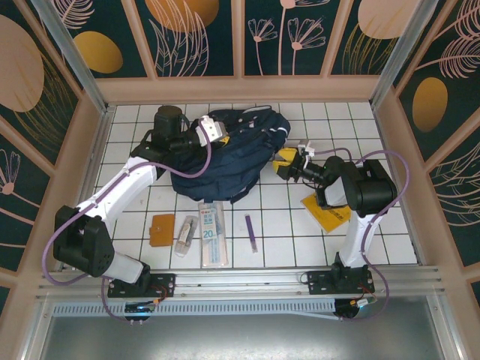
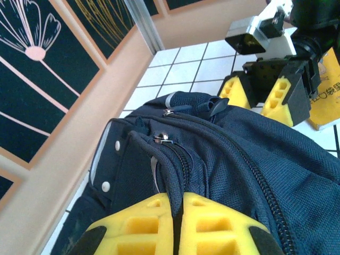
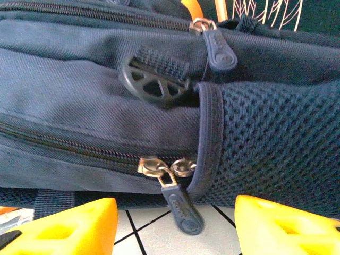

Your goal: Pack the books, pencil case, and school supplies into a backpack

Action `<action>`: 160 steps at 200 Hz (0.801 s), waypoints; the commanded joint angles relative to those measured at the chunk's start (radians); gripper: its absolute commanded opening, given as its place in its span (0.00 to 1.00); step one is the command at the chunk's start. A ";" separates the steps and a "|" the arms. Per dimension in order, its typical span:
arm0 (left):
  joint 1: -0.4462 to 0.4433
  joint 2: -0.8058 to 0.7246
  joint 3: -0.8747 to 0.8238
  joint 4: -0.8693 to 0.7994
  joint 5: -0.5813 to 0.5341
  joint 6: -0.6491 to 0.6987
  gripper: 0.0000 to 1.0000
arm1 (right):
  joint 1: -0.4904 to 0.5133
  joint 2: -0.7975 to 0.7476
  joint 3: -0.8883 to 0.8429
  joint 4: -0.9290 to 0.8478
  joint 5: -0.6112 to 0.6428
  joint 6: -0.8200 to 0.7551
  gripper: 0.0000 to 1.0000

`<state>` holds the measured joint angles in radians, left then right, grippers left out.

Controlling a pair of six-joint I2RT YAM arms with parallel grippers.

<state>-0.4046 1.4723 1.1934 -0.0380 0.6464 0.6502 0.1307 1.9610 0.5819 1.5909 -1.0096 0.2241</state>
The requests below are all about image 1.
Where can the small electronics board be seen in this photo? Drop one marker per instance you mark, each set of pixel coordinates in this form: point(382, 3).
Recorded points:
point(140, 307)
point(356, 303)

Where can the purple pen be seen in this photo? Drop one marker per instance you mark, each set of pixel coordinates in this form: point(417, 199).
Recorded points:
point(251, 232)

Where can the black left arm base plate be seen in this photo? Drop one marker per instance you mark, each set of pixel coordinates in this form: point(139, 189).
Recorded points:
point(165, 285)

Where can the yellow book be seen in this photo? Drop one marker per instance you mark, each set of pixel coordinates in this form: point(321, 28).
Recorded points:
point(332, 221)

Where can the aluminium frame post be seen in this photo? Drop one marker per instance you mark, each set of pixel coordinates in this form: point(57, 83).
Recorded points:
point(75, 60)
point(401, 52)

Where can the aluminium mounting rail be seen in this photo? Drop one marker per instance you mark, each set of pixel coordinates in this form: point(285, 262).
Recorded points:
point(240, 279)

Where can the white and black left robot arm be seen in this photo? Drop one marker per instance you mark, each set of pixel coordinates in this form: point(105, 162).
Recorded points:
point(123, 187)

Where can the clear plastic stationery pack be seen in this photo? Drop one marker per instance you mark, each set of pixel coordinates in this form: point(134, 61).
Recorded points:
point(185, 236)

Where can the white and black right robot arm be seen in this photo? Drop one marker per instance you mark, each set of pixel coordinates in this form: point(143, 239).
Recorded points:
point(375, 191)

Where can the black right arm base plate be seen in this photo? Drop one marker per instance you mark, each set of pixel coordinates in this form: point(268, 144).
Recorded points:
point(318, 283)

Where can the grey metal sheet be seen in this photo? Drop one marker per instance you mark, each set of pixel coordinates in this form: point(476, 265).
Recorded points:
point(240, 339)

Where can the navy blue backpack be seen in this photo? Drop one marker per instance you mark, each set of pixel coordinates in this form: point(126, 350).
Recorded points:
point(240, 165)

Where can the brown leather card wallet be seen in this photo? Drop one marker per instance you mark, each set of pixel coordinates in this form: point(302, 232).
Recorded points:
point(162, 230)

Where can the clear ruler set package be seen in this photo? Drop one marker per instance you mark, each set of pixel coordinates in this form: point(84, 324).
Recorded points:
point(213, 236)

